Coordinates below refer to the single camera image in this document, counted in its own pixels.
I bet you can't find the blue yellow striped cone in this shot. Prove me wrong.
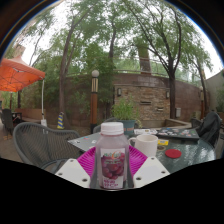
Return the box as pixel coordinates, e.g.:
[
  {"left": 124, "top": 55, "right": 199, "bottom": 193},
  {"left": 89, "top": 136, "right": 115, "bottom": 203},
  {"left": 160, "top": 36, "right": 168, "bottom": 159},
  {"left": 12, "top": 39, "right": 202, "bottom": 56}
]
[{"left": 56, "top": 111, "right": 65, "bottom": 130}]

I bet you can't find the purple juice bottle white cap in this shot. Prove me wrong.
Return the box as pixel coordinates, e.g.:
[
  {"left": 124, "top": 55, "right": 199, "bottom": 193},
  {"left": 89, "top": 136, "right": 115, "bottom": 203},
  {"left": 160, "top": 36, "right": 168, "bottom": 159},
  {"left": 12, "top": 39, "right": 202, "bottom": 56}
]
[{"left": 94, "top": 121, "right": 130, "bottom": 191}]

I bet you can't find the dark-trunked tree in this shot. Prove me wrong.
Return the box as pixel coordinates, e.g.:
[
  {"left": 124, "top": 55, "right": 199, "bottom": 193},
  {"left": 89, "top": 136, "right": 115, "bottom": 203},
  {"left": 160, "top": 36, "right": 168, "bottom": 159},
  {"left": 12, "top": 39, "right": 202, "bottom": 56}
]
[{"left": 126, "top": 0, "right": 214, "bottom": 120}]

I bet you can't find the black laptop with stickers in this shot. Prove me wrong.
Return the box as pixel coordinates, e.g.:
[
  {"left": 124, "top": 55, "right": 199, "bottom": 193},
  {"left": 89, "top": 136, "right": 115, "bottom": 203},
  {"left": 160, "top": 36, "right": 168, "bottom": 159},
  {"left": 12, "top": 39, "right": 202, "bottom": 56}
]
[{"left": 156, "top": 127, "right": 200, "bottom": 140}]

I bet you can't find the dark patio chair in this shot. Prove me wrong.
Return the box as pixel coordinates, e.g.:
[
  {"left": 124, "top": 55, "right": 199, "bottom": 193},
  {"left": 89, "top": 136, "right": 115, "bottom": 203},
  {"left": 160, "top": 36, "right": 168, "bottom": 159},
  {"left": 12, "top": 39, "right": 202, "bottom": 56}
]
[{"left": 0, "top": 108, "right": 16, "bottom": 134}]

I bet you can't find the white ceramic mug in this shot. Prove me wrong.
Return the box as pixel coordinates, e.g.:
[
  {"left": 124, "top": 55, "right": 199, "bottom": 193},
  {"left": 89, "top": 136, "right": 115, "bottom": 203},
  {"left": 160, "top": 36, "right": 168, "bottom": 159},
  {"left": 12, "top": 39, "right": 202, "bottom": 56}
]
[{"left": 128, "top": 133, "right": 159, "bottom": 158}]

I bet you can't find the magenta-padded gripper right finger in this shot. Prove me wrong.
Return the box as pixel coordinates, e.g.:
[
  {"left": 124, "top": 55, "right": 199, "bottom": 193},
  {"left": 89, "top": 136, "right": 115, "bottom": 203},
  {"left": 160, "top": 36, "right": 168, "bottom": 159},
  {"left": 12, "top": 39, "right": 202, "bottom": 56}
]
[{"left": 128, "top": 145, "right": 171, "bottom": 189}]

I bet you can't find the small yellow card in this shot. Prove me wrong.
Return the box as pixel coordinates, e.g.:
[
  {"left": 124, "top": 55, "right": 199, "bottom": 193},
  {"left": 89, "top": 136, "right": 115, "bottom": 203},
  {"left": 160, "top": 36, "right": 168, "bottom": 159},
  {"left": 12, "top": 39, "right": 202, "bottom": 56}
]
[{"left": 157, "top": 139, "right": 170, "bottom": 147}]

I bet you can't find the grey laptop with stickers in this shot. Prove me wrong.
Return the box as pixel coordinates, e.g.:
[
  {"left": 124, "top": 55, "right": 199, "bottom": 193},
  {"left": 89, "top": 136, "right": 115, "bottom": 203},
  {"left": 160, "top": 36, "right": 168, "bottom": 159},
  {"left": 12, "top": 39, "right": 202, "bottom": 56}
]
[{"left": 68, "top": 132, "right": 101, "bottom": 153}]

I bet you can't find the orange canopy tent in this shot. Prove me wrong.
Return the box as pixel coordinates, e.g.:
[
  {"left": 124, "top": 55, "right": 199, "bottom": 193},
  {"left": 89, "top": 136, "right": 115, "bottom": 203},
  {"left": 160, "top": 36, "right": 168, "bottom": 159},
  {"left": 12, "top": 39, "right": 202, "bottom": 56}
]
[{"left": 0, "top": 55, "right": 48, "bottom": 127}]

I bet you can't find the green plant in teal pot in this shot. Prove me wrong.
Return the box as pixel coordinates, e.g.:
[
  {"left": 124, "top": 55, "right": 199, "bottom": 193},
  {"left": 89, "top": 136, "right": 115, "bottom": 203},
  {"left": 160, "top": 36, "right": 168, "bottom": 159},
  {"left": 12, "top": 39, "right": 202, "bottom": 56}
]
[{"left": 111, "top": 96, "right": 141, "bottom": 136}]

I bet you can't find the thin leaning tree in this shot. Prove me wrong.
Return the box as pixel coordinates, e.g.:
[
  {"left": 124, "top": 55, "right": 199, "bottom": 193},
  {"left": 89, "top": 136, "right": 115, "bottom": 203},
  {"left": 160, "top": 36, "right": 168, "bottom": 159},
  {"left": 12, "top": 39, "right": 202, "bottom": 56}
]
[{"left": 29, "top": 0, "right": 118, "bottom": 130}]

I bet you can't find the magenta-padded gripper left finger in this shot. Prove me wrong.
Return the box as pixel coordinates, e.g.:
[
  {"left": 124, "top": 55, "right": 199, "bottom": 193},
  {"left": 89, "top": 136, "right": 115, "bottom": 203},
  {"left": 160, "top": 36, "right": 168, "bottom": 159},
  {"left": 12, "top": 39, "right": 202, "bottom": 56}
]
[{"left": 54, "top": 145, "right": 101, "bottom": 189}]

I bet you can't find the flat round red coaster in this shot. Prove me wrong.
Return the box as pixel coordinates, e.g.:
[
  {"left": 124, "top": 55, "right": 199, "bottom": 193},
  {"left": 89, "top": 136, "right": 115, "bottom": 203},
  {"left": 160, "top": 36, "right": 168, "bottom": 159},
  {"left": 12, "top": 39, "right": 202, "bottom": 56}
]
[{"left": 164, "top": 148, "right": 183, "bottom": 159}]

